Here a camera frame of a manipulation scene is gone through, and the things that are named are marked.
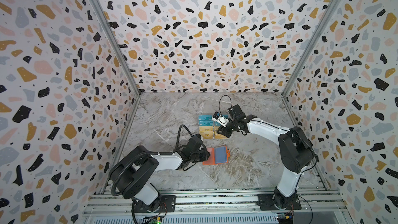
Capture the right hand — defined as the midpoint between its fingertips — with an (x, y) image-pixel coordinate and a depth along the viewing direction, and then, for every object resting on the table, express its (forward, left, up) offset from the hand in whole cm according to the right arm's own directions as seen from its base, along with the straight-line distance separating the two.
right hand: (219, 126), depth 92 cm
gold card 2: (+1, +2, -3) cm, 3 cm away
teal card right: (-4, +2, +8) cm, 9 cm away
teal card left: (+3, +8, -1) cm, 9 cm away
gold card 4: (-4, -1, -5) cm, 6 cm away
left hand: (-14, +3, -5) cm, 16 cm away
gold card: (+1, +8, -3) cm, 9 cm away
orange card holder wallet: (-14, 0, -9) cm, 16 cm away
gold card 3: (-3, +7, -6) cm, 10 cm away
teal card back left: (+6, +8, 0) cm, 11 cm away
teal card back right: (-1, -3, +13) cm, 13 cm away
